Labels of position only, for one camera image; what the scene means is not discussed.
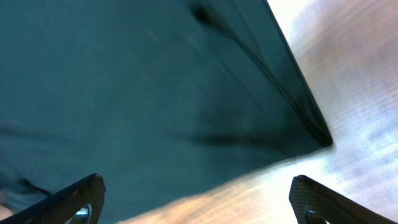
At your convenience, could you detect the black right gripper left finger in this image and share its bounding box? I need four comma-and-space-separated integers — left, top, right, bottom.
1, 174, 106, 224

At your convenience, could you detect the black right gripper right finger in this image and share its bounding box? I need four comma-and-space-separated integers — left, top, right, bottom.
289, 175, 397, 224

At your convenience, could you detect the black t-shirt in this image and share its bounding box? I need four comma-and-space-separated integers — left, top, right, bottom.
1, 0, 333, 223

